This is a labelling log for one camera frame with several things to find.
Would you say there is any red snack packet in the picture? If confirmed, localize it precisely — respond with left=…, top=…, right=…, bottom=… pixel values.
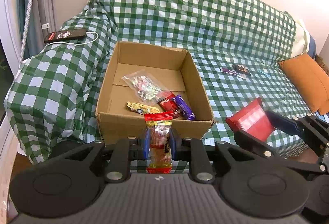
left=225, top=97, right=275, bottom=142

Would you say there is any red yellow snack bar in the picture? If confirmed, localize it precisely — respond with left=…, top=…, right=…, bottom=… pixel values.
left=144, top=111, right=173, bottom=174

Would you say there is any purple chocolate bar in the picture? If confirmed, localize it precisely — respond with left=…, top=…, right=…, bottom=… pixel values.
left=172, top=95, right=196, bottom=120

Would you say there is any dark red chocolate packet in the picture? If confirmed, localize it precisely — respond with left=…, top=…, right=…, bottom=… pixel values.
left=158, top=90, right=183, bottom=119

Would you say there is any yellow gold snack bar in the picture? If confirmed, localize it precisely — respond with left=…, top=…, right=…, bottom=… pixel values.
left=127, top=101, right=161, bottom=115

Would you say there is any light blue thin stick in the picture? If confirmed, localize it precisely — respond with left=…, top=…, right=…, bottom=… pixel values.
left=258, top=69, right=272, bottom=78

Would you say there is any clear bag of candies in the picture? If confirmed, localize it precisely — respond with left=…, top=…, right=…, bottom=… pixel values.
left=122, top=69, right=165, bottom=105

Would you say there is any purple white stick packet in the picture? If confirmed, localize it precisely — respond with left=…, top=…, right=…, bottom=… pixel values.
left=220, top=67, right=247, bottom=79

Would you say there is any black biscuit packet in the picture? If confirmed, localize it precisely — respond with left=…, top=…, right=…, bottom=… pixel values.
left=233, top=65, right=250, bottom=76

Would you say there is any orange cushion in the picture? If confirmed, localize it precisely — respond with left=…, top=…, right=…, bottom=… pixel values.
left=278, top=54, right=328, bottom=115

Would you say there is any open cardboard box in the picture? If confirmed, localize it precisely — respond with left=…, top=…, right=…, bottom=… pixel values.
left=95, top=41, right=214, bottom=144

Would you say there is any green checkered sofa cover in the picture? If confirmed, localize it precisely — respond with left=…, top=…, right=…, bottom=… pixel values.
left=3, top=0, right=329, bottom=174

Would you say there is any black smartphone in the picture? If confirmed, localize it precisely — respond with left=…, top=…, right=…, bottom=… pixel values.
left=44, top=28, right=87, bottom=43

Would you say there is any white charging cable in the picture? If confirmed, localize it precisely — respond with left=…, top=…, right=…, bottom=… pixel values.
left=42, top=31, right=100, bottom=50

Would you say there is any white window door frame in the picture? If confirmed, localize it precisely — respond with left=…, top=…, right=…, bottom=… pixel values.
left=1, top=0, right=21, bottom=75

